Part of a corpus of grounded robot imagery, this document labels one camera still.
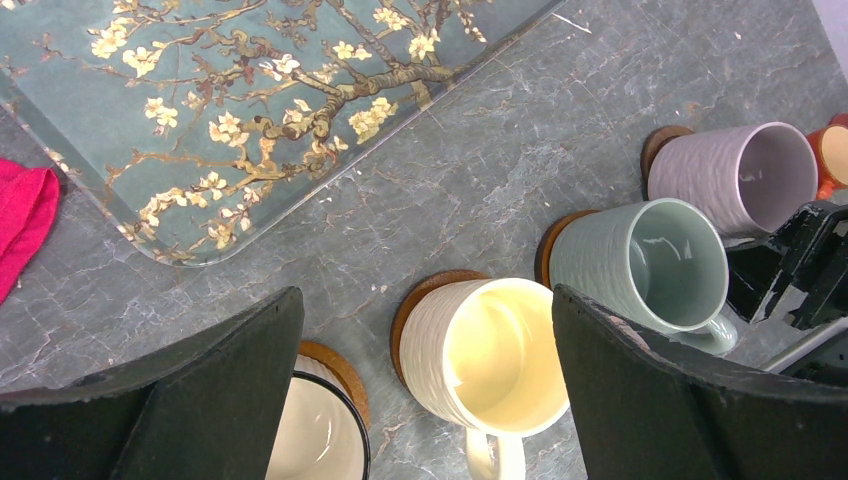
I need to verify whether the white black-rimmed mug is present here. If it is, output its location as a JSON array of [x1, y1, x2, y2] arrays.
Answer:
[[265, 354, 370, 480]]

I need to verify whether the wooden coaster two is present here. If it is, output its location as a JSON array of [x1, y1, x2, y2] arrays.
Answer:
[[390, 269, 490, 388]]

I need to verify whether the lilac mug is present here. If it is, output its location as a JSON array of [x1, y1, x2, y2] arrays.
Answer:
[[648, 121, 818, 241]]

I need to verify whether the dark walnut coaster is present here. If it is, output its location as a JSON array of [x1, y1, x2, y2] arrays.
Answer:
[[640, 125, 694, 200]]

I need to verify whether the wooden coaster five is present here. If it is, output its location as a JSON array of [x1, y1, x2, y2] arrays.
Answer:
[[534, 210, 597, 289]]

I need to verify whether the cream mug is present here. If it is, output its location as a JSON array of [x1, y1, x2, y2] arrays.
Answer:
[[400, 278, 570, 479]]

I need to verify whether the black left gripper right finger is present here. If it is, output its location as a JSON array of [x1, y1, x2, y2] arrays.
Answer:
[[552, 285, 847, 479]]

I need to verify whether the wooden coaster one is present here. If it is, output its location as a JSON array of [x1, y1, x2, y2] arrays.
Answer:
[[298, 340, 371, 429]]

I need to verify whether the red cloth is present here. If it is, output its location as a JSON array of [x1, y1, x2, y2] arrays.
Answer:
[[1, 158, 60, 302]]

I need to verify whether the green mug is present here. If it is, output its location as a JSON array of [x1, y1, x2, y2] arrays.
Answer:
[[550, 198, 738, 355]]

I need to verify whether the floral serving tray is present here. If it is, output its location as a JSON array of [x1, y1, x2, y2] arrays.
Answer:
[[1, 0, 553, 267]]

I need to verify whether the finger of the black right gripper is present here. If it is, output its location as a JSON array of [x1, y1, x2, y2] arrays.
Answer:
[[790, 238, 847, 330], [727, 200, 847, 323]]

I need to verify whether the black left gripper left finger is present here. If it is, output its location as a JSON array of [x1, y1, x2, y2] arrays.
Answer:
[[1, 287, 304, 479]]

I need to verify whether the small orange cup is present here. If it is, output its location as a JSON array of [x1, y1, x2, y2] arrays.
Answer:
[[806, 112, 847, 200]]

